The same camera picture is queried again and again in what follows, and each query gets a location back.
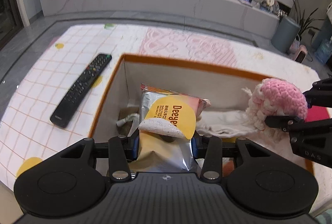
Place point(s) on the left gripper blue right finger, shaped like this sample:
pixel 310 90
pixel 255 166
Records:
pixel 212 150

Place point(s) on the silver yellow snack bag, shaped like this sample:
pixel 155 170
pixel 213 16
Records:
pixel 167 125

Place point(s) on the pink white crochet plush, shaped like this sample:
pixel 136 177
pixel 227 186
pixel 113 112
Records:
pixel 274 97

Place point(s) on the brown sponge cake plush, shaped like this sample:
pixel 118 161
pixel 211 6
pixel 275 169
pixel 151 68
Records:
pixel 228 167

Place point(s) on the blue water jug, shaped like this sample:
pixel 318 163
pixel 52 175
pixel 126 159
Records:
pixel 323 53

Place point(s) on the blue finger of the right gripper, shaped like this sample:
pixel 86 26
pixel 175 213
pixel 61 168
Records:
pixel 282 122

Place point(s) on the white lace tablecloth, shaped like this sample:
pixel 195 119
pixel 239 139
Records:
pixel 26 130

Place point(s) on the orange cardboard box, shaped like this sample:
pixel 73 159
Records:
pixel 223 86

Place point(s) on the pink space heater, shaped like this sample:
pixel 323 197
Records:
pixel 300 54

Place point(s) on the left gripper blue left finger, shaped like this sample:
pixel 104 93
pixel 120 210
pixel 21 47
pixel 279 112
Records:
pixel 119 151

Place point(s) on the black tv remote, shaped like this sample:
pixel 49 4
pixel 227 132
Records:
pixel 77 92

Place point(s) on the brown knotted plush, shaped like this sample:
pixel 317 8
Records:
pixel 123 113

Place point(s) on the red plastic container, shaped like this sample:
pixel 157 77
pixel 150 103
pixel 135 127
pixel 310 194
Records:
pixel 316 113

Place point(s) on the white marble tv console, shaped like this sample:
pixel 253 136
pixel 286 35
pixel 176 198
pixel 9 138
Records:
pixel 231 13

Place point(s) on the grey trash bin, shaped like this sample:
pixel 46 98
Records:
pixel 285 34

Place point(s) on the snake plant pot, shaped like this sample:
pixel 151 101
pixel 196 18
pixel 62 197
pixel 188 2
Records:
pixel 303 20

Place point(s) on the white satin drawstring bag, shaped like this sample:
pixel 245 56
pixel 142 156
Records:
pixel 225 124

